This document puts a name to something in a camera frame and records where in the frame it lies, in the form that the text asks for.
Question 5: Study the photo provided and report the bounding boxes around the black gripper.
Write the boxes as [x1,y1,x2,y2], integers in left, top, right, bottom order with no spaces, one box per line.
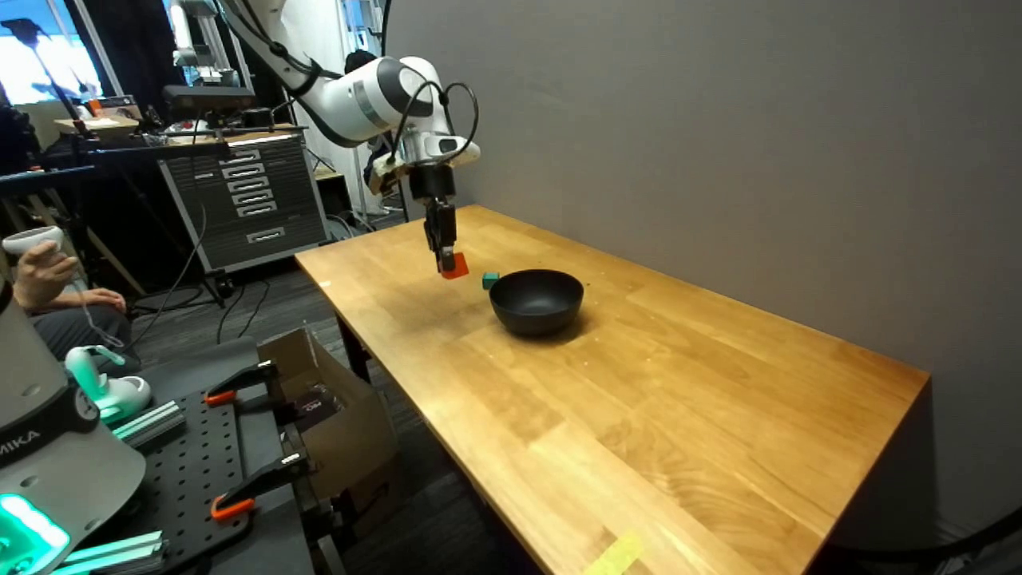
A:
[405,163,462,277]

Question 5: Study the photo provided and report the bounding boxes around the white handheld controller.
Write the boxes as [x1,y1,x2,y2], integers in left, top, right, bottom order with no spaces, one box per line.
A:
[0,224,70,265]

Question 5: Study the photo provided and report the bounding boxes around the white teal handheld device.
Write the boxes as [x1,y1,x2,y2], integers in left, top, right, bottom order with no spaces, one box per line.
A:
[61,341,157,431]

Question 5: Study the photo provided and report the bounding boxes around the operator hand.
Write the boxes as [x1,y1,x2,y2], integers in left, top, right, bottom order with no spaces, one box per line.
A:
[6,244,87,319]

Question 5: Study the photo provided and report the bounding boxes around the black drawer cabinet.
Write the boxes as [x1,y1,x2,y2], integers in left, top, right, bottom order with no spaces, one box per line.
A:
[157,130,332,277]

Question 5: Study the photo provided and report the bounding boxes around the black bowl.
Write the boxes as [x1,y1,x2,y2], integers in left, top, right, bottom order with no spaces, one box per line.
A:
[484,265,587,341]

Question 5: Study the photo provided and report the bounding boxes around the aluminium extrusion rail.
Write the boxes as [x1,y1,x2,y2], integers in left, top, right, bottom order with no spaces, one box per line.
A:
[48,528,168,575]
[110,399,190,448]

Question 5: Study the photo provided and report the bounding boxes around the orange block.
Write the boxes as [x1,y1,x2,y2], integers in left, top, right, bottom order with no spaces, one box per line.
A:
[439,250,473,285]

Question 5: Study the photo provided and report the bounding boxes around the operator leg dark trousers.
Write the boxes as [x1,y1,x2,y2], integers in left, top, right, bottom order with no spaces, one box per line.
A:
[29,285,142,371]

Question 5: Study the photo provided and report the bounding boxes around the cluttered background desk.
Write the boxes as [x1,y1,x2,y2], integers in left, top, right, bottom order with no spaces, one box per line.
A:
[0,92,313,185]

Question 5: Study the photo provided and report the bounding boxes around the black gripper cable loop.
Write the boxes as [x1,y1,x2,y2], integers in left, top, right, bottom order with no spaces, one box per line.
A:
[439,80,484,168]

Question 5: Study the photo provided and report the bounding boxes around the brown cardboard box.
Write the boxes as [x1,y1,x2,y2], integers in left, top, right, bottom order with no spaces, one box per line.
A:
[253,327,405,504]

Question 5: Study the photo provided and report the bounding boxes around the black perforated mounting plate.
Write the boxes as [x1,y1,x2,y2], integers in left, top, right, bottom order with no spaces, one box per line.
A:
[131,383,328,575]

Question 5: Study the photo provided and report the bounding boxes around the yellow tape strip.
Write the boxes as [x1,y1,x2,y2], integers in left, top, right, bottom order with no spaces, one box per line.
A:
[580,535,649,575]

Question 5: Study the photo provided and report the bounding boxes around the black clamp orange handle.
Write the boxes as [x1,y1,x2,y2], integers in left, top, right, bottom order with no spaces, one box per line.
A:
[200,358,280,415]
[205,451,313,528]

